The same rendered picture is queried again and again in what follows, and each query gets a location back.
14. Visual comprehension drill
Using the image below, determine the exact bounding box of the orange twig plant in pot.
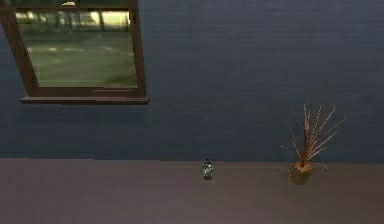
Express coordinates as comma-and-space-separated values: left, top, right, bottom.
280, 103, 353, 186

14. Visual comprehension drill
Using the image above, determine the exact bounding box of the dark brown framed window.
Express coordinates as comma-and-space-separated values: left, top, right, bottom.
0, 0, 150, 106

